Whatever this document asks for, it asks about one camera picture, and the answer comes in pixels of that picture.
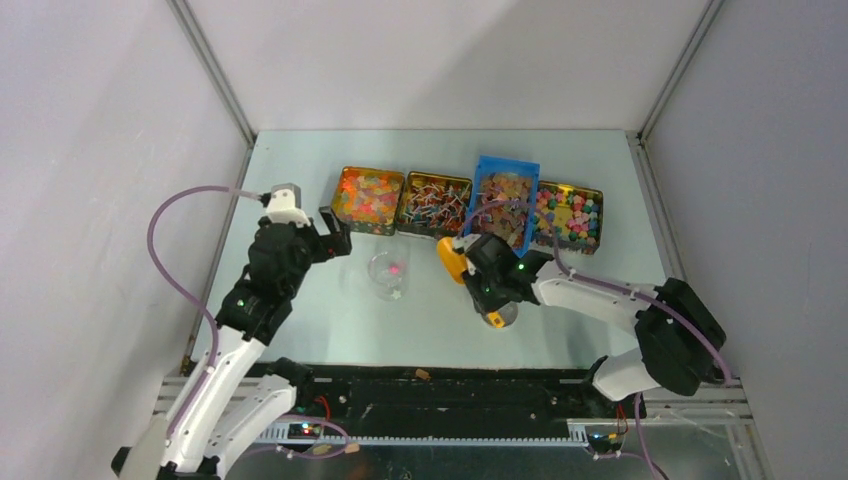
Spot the clear plastic jar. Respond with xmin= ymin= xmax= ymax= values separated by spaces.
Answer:
xmin=367 ymin=251 xmax=409 ymax=301

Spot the orange plastic scoop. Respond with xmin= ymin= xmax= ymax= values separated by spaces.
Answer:
xmin=437 ymin=237 xmax=468 ymax=285

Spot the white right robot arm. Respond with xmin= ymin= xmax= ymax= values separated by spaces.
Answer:
xmin=437 ymin=233 xmax=729 ymax=418

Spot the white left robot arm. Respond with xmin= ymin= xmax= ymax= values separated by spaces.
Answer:
xmin=111 ymin=206 xmax=352 ymax=479

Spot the tin of gummy candies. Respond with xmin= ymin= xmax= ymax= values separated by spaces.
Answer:
xmin=330 ymin=166 xmax=405 ymax=236

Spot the blue bin of candies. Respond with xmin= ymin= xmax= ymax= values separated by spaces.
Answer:
xmin=460 ymin=155 xmax=540 ymax=257

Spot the tin of colourful cube candies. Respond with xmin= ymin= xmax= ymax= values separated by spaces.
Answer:
xmin=532 ymin=181 xmax=604 ymax=256

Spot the silver metal jar lid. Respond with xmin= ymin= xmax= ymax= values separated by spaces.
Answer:
xmin=482 ymin=302 xmax=518 ymax=329

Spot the tin of lollipops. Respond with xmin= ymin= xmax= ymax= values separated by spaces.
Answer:
xmin=395 ymin=171 xmax=472 ymax=239

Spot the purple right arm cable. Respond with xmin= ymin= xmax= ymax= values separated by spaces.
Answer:
xmin=457 ymin=199 xmax=737 ymax=480

